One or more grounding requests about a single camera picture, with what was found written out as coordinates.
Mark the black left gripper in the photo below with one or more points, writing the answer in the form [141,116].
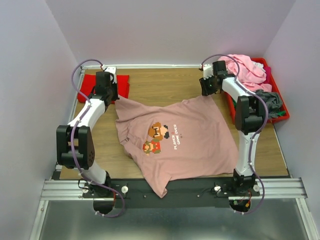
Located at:
[114,85]

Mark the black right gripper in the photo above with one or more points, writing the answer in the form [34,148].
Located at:
[205,91]

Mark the dusty pink graphic t-shirt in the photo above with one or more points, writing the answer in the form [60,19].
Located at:
[188,139]

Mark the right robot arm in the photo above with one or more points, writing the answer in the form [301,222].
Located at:
[251,116]

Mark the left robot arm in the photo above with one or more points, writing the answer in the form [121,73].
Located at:
[74,141]

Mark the folded red t-shirt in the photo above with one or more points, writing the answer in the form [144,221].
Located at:
[89,82]

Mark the red plastic bin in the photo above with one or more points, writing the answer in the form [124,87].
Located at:
[274,89]

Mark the light pink t-shirt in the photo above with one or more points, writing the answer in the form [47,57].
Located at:
[250,76]

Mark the white printed t-shirt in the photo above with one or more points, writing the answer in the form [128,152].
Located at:
[259,65]

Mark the magenta t-shirt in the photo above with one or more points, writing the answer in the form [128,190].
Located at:
[267,71]

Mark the grey t-shirt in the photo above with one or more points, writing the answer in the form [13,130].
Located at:
[272,100]

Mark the green t-shirt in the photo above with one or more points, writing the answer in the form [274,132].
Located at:
[232,108]

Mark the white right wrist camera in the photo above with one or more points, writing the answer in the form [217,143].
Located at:
[207,71]

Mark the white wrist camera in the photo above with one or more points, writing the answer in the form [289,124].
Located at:
[207,71]
[112,71]

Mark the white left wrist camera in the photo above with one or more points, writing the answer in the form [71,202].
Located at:
[112,71]

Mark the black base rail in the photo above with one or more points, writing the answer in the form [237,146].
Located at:
[190,197]

